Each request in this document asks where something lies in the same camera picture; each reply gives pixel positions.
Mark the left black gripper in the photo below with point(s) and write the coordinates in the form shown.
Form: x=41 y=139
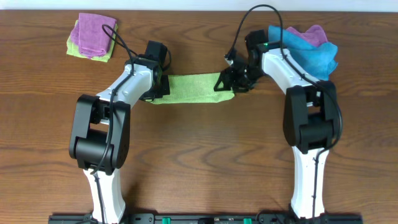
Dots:
x=166 y=89

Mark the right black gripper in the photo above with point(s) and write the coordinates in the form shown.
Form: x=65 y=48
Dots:
x=226 y=74

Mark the green microfibre cloth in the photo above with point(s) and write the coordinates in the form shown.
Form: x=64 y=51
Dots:
x=197 y=88

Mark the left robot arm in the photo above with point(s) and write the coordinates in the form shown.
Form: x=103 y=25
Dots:
x=100 y=135

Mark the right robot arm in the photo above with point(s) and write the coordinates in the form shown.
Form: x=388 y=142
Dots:
x=311 y=120

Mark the folded purple cloth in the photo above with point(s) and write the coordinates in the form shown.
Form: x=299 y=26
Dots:
x=88 y=35

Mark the blue crumpled cloth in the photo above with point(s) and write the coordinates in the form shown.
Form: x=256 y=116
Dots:
x=319 y=62

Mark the folded green cloth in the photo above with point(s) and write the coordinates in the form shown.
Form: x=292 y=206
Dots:
x=73 y=49

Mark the purple crumpled cloth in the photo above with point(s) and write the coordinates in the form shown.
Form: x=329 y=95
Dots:
x=315 y=35

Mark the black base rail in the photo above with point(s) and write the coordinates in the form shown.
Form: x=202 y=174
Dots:
x=264 y=218

